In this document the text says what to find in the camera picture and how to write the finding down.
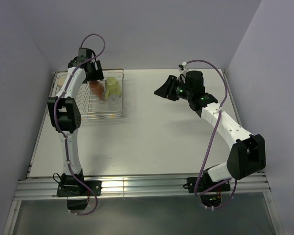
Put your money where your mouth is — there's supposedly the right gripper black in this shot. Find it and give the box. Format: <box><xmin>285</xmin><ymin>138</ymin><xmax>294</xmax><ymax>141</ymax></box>
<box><xmin>153</xmin><ymin>75</ymin><xmax>193</xmax><ymax>101</ymax></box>

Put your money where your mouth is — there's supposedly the orange ceramic mug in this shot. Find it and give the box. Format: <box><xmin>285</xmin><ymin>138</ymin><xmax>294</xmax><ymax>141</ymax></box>
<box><xmin>89</xmin><ymin>80</ymin><xmax>104</xmax><ymax>100</ymax></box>

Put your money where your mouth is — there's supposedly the pale yellow ceramic mug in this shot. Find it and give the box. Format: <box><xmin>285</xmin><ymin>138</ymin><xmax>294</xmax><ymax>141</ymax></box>
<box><xmin>105</xmin><ymin>77</ymin><xmax>122</xmax><ymax>100</ymax></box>

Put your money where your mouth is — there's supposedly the large clear glass cup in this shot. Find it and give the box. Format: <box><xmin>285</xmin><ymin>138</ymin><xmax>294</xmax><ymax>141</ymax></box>
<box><xmin>108</xmin><ymin>95</ymin><xmax>122</xmax><ymax>111</ymax></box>

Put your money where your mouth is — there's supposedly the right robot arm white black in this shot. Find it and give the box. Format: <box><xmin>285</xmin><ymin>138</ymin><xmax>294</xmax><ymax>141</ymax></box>
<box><xmin>154</xmin><ymin>71</ymin><xmax>266</xmax><ymax>192</ymax></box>

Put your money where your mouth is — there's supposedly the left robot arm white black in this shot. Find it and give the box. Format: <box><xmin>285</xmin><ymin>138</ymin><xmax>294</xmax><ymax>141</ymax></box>
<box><xmin>47</xmin><ymin>47</ymin><xmax>104</xmax><ymax>197</ymax></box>

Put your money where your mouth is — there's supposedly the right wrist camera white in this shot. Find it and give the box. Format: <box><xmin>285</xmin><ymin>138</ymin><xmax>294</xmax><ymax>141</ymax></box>
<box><xmin>178</xmin><ymin>62</ymin><xmax>189</xmax><ymax>76</ymax></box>

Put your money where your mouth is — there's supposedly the wire dish rack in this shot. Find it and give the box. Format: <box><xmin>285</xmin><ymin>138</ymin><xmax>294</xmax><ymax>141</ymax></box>
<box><xmin>51</xmin><ymin>69</ymin><xmax>124</xmax><ymax>123</ymax></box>

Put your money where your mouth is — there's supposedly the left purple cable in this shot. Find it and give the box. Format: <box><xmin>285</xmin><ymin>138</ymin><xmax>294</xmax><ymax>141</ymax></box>
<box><xmin>53</xmin><ymin>34</ymin><xmax>106</xmax><ymax>216</ymax></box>

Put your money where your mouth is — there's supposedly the purple cable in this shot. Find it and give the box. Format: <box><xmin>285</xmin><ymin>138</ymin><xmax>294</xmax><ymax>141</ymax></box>
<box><xmin>186</xmin><ymin>59</ymin><xmax>237</xmax><ymax>209</ymax></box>
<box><xmin>53</xmin><ymin>34</ymin><xmax>106</xmax><ymax>216</ymax></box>

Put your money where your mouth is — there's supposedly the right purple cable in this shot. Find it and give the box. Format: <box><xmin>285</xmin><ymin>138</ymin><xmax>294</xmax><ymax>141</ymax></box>
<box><xmin>186</xmin><ymin>59</ymin><xmax>237</xmax><ymax>209</ymax></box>

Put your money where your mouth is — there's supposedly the aluminium rail frame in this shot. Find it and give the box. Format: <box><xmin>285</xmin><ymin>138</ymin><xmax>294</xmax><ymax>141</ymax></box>
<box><xmin>13</xmin><ymin>173</ymin><xmax>271</xmax><ymax>201</ymax></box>

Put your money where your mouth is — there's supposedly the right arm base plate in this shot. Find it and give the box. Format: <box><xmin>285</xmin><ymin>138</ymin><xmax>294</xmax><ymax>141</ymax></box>
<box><xmin>183</xmin><ymin>177</ymin><xmax>231</xmax><ymax>193</ymax></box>

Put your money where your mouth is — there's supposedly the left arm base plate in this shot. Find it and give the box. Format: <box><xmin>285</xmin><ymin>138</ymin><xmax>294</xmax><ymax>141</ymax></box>
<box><xmin>56</xmin><ymin>180</ymin><xmax>102</xmax><ymax>197</ymax></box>

